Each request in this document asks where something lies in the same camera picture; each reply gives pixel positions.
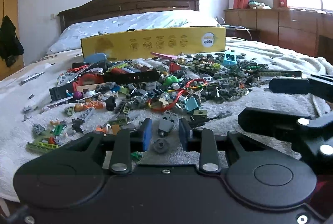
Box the long dark lego beam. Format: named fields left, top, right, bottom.
left=103, top=70, right=160, bottom=85

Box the olive long lego beam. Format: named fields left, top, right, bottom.
left=257, top=70, right=303, bottom=78

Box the olive studded lego beam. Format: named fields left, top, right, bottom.
left=177, top=58, right=221, bottom=72

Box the light blue plastic case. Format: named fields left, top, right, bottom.
left=222, top=50, right=237, bottom=67

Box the pink flat piece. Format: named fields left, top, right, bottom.
left=151, top=52, right=178, bottom=60

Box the yellow cardboard box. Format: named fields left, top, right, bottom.
left=81, top=27, right=226, bottom=61

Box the wooden sideboard cabinet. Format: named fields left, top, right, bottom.
left=225, top=9, right=332, bottom=63

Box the white fluffy blanket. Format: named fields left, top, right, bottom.
left=0, top=36, right=333, bottom=204

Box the light blue floral duvet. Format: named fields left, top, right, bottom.
left=47, top=10, right=218, bottom=55

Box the white small device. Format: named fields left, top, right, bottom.
left=20, top=71, right=45, bottom=85

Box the red cup on sill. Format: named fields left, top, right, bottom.
left=279, top=0, right=288, bottom=8

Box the dark wooden headboard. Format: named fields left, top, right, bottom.
left=58, top=0, right=201, bottom=32

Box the black hanging jacket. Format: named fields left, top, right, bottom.
left=0, top=16, right=24, bottom=67

